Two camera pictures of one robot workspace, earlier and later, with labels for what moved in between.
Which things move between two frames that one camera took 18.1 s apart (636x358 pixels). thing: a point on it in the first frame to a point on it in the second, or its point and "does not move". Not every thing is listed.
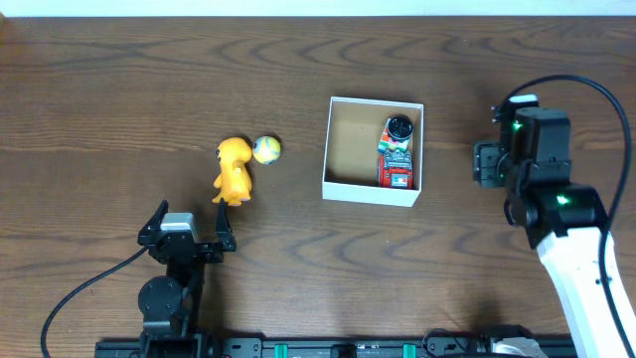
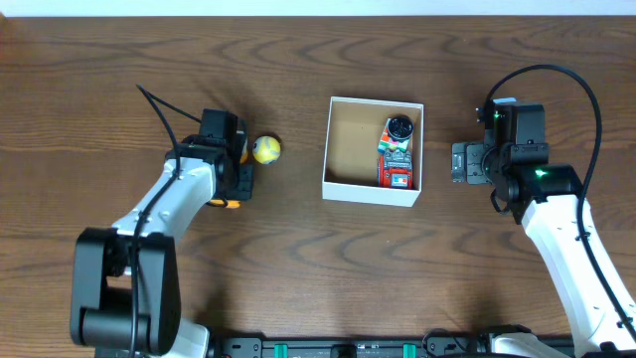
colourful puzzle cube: (389, 143) does not move
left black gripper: (186, 250) to (245, 175)
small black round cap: (399, 128) does not move
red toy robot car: (396, 169) does not move
